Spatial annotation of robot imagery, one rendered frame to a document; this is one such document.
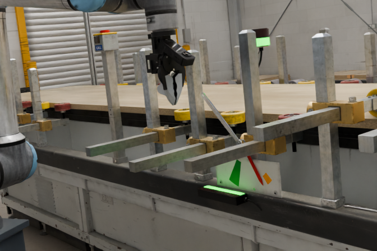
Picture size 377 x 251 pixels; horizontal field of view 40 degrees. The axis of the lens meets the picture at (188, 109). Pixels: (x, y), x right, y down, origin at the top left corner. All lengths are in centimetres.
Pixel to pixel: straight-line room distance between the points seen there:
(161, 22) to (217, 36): 1039
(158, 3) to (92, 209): 173
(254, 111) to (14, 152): 87
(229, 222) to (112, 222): 120
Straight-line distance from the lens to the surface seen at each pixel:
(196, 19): 1150
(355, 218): 133
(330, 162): 136
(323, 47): 132
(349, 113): 129
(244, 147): 141
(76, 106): 273
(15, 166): 192
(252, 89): 148
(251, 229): 165
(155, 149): 189
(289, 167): 174
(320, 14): 1054
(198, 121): 168
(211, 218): 178
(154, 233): 251
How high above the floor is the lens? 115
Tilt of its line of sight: 7 degrees down
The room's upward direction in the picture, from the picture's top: 6 degrees counter-clockwise
